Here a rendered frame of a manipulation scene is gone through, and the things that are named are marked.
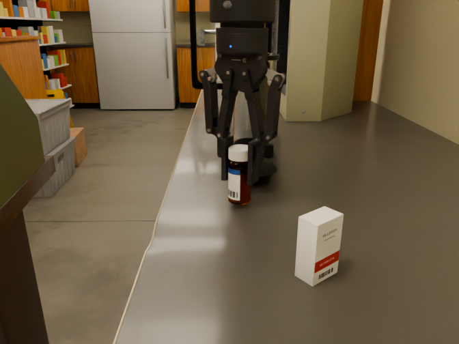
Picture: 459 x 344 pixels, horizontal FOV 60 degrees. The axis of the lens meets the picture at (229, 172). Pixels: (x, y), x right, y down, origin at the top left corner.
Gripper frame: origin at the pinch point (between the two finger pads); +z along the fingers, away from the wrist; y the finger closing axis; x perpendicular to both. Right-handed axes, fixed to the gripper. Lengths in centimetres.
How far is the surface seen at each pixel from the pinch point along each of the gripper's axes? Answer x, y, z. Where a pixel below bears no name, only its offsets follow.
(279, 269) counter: 15.1, -12.2, 7.7
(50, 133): -146, 222, 55
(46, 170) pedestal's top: -0.6, 46.7, 9.5
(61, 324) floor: -38, 102, 102
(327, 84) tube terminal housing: -69, 2, -3
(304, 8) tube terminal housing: -64, 9, -25
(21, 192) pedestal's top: 11.1, 39.2, 8.6
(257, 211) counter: 1.2, -3.7, 7.7
